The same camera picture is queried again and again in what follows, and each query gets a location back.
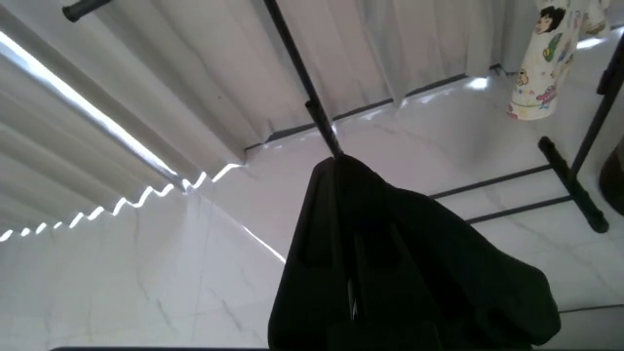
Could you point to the black garment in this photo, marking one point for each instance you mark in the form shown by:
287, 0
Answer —
463, 273

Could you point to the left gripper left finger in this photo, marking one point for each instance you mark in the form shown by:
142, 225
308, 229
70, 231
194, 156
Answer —
307, 292

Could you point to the black clothes rack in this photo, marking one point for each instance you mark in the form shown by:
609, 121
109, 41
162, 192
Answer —
304, 78

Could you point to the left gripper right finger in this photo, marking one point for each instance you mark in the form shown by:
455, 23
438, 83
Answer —
390, 302

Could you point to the cream printed garment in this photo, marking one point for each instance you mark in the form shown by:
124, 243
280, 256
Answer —
541, 73

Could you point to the white curtain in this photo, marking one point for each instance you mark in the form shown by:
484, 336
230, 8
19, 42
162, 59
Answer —
195, 73

